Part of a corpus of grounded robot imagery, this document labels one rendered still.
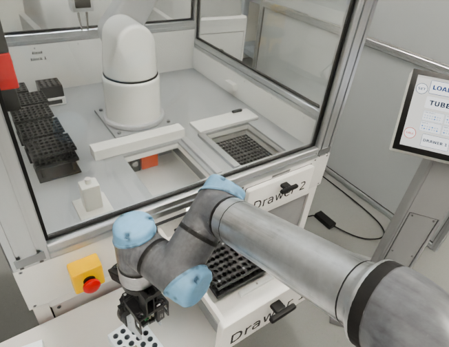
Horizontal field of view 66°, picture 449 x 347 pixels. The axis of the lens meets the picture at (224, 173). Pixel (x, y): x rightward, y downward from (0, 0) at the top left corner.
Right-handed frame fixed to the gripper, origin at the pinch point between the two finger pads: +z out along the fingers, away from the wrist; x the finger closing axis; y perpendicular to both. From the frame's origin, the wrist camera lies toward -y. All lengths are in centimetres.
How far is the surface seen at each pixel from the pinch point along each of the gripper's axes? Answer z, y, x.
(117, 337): 3.2, -1.8, -5.3
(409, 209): 18, 20, 121
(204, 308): -5.7, 9.5, 11.9
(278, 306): -10.0, 21.6, 23.1
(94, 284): -7.8, -10.7, -5.1
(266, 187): -11, -8, 52
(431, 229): 25, 30, 127
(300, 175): -10, -6, 67
